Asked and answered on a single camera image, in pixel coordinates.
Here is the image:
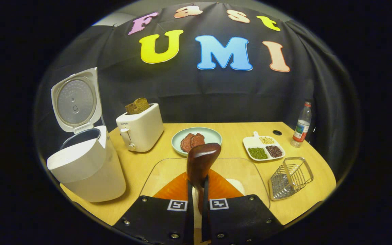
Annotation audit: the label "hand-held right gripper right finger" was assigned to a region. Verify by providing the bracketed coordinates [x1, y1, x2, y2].
[201, 169, 285, 245]

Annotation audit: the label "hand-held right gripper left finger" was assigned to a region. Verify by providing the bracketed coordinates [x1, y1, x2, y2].
[113, 171, 195, 245]

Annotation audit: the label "wire chopstick holder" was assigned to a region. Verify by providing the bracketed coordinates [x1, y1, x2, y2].
[268, 157, 314, 201]

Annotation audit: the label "brown wooden spoon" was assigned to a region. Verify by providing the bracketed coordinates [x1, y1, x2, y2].
[186, 143, 222, 215]

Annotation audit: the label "white rice cooker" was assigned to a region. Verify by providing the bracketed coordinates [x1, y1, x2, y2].
[47, 67, 127, 203]

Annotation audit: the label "clear glass container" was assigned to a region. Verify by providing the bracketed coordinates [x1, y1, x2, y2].
[140, 157, 271, 209]

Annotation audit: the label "green mung beans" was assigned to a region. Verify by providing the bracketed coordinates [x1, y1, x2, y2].
[248, 147, 268, 160]

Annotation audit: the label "dark red beans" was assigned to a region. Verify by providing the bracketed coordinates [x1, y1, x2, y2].
[266, 145, 283, 158]

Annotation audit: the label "white divided dish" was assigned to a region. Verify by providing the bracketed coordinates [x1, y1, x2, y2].
[243, 131, 286, 161]

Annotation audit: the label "red-brown meat slice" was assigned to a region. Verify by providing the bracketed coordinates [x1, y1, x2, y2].
[191, 133, 206, 147]
[180, 133, 196, 152]

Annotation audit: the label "light green plate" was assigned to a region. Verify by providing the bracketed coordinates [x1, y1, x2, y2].
[171, 127, 223, 157]

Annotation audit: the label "white toaster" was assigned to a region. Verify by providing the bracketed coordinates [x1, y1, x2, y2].
[116, 103, 165, 152]

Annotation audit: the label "clear plastic water bottle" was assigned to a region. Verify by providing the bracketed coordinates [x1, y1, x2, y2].
[290, 101, 312, 148]

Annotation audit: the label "black backdrop cloth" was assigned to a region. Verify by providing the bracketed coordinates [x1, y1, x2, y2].
[34, 3, 360, 170]

